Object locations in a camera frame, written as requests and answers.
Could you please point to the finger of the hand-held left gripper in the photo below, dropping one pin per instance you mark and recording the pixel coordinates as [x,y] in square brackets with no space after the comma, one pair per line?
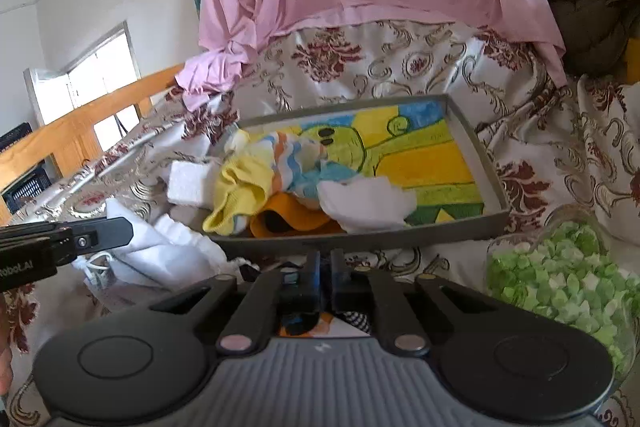
[105,232]

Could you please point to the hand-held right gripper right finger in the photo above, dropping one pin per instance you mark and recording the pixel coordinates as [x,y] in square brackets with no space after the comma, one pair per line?
[339,282]

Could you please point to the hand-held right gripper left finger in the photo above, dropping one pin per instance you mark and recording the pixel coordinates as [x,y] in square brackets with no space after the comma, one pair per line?
[312,282]

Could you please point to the black and white striped sock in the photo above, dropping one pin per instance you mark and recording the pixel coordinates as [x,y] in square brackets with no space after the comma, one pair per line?
[357,321]

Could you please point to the orange sock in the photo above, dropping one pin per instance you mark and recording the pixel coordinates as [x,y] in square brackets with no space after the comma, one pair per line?
[295,222]

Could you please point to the white cloth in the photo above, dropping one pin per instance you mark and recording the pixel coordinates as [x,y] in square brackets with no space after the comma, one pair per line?
[365,202]

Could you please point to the white sponge block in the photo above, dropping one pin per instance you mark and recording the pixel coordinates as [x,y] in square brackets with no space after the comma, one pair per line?
[192,182]

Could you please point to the pastel striped sock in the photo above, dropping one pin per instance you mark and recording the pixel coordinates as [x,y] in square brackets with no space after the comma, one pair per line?
[295,162]

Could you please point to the grey tray with cartoon picture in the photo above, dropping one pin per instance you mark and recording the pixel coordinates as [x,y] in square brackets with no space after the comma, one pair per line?
[430,167]

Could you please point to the black plastic crate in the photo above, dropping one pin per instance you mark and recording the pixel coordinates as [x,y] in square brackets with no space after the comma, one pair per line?
[25,189]

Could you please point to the window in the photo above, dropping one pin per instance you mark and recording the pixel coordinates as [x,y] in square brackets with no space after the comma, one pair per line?
[90,72]

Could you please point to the jar of green paper stars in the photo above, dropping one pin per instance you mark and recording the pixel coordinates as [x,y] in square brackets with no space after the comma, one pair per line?
[555,277]

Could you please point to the floral satin bedspread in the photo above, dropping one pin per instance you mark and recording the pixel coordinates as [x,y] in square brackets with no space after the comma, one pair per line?
[400,67]

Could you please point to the wooden bed rail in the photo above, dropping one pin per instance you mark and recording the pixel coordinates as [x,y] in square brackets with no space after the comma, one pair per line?
[75,132]

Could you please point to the light wooden bed frame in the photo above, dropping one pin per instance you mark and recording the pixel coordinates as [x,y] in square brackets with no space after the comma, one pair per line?
[631,64]

